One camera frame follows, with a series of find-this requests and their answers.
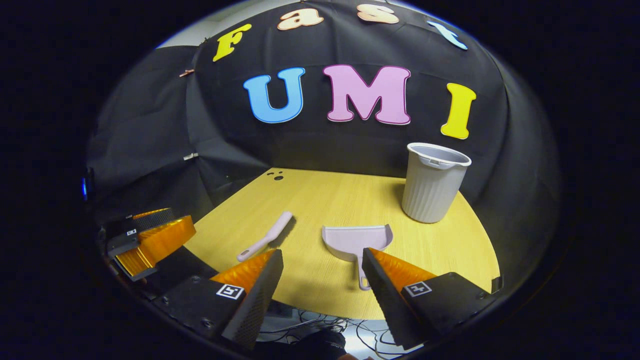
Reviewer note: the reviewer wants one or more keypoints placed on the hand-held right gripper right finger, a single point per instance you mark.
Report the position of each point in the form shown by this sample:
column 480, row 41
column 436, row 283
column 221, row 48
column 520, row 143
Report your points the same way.
column 380, row 295

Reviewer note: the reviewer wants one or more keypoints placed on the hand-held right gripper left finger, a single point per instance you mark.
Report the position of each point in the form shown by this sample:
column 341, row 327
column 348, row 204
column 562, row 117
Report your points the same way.
column 262, row 295

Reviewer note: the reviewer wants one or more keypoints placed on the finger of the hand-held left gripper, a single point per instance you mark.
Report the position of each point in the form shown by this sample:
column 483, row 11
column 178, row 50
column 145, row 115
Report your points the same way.
column 155, row 220
column 160, row 242

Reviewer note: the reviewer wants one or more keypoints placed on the pink dustpan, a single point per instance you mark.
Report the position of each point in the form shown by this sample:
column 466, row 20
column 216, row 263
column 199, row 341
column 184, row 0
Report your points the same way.
column 355, row 240

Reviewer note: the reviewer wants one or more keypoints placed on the small pink broom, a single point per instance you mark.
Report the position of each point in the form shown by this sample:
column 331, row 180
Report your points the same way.
column 272, row 232

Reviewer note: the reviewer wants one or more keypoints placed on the white ribbed garbage bin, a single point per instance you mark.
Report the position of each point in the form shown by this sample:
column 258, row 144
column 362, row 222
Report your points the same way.
column 430, row 195

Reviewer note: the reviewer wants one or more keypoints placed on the wooden desktop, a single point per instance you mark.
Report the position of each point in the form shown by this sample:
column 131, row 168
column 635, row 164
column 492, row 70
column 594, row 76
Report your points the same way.
column 325, row 200

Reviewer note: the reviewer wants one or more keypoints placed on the silver cloth clip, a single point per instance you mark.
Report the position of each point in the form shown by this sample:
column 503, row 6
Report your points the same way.
column 190, row 156

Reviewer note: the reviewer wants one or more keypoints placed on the black device with blue light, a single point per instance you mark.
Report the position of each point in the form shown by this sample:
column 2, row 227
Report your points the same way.
column 85, row 187

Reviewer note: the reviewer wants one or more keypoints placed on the copper cloth clip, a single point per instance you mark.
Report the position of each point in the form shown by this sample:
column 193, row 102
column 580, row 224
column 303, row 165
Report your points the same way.
column 186, row 72

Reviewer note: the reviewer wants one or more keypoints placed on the black desk edge bracket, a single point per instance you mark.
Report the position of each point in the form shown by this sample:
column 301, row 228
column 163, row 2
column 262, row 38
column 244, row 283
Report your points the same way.
column 497, row 284

